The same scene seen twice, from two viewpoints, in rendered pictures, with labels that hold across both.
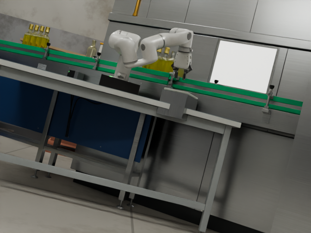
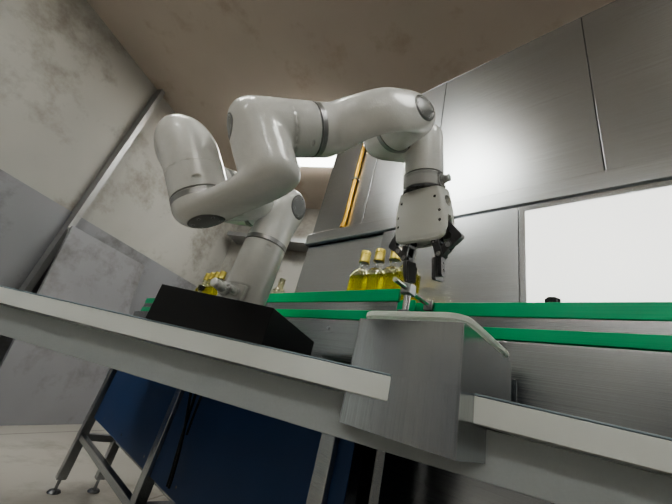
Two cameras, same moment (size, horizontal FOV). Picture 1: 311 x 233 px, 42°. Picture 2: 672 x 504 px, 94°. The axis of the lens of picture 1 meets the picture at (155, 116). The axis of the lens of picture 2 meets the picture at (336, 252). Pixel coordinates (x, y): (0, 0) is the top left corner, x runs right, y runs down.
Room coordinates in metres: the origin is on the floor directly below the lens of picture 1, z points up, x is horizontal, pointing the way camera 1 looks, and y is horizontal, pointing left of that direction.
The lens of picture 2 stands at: (2.00, -0.14, 0.70)
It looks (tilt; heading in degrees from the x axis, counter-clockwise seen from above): 24 degrees up; 24
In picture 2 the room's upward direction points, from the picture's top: 15 degrees clockwise
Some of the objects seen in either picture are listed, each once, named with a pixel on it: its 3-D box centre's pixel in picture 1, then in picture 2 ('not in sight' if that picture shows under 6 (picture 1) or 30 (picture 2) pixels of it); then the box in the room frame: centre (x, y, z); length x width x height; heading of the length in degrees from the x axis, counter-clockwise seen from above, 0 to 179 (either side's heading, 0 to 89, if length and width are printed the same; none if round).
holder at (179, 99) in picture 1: (180, 101); (441, 368); (2.58, -0.13, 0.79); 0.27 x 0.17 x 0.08; 157
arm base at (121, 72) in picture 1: (123, 69); (248, 275); (2.52, 0.27, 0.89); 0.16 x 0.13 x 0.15; 3
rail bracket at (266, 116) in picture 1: (268, 103); not in sight; (2.45, -0.64, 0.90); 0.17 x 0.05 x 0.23; 157
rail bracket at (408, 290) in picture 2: (174, 76); (412, 296); (2.70, -0.05, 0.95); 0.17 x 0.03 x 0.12; 157
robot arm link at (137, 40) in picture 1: (128, 45); (273, 218); (2.54, 0.28, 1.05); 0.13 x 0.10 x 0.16; 85
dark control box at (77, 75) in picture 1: (75, 77); not in sight; (2.91, 0.63, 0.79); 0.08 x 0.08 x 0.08; 67
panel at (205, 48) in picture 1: (210, 60); (512, 261); (2.88, -0.28, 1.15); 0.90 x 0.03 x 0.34; 67
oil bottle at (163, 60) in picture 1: (161, 71); (387, 301); (2.87, 0.04, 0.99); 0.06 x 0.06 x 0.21; 67
